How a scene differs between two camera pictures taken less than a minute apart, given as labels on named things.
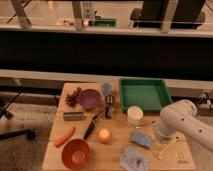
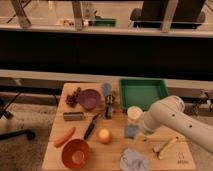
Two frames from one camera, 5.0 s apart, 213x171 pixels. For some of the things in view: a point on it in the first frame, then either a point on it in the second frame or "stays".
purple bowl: (89, 98) stays
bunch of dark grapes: (74, 98) stays
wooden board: (91, 132) stays
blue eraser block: (141, 139) -> (130, 130)
